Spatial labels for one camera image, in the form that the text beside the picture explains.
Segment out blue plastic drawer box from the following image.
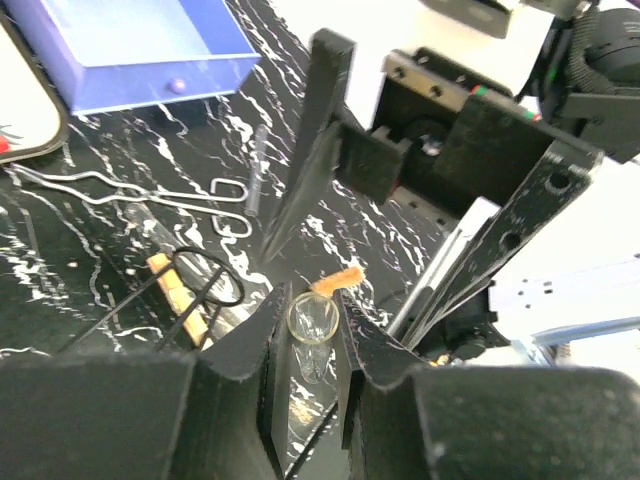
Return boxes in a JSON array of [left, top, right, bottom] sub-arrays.
[[3, 0, 261, 115]]

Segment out wooden test tube clamp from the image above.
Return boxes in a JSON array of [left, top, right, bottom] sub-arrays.
[[146, 253, 213, 349]]

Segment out strawberry pattern tray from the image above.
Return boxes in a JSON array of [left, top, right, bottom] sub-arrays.
[[1, 15, 69, 164]]

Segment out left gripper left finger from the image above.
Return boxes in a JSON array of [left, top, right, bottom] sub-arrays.
[[1, 283, 292, 479]]

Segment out metal crucible tongs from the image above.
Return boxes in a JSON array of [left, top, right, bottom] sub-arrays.
[[9, 163, 253, 239]]

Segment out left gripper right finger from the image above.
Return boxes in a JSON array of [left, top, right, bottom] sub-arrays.
[[334, 293, 639, 480]]

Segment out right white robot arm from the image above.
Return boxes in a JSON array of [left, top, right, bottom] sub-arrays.
[[262, 1, 639, 358]]

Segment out glass test tube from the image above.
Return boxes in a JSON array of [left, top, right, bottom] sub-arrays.
[[286, 291, 339, 384], [245, 125, 268, 217]]

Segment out test tube brush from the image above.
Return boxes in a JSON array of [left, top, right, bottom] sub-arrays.
[[310, 266, 365, 297]]

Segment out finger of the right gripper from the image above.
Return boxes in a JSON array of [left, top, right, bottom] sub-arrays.
[[401, 142, 603, 349], [260, 28, 355, 263]]

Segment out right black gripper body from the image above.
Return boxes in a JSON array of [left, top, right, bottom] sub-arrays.
[[337, 51, 594, 340]]

